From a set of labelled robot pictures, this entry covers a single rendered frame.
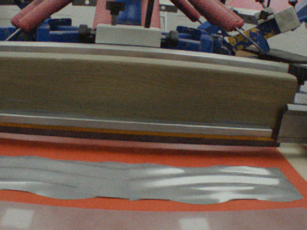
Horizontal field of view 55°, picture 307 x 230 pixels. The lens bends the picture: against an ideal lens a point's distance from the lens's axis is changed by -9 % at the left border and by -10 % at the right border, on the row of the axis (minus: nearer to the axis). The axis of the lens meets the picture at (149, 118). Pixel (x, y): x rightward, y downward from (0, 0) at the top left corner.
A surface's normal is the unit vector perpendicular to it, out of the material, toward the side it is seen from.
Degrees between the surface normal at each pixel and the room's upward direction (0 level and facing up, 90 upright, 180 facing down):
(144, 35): 90
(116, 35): 90
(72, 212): 0
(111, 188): 34
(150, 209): 0
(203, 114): 90
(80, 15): 90
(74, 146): 0
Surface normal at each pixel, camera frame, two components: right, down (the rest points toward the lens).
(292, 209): 0.09, -0.94
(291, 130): 0.08, 0.35
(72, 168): 0.03, -0.62
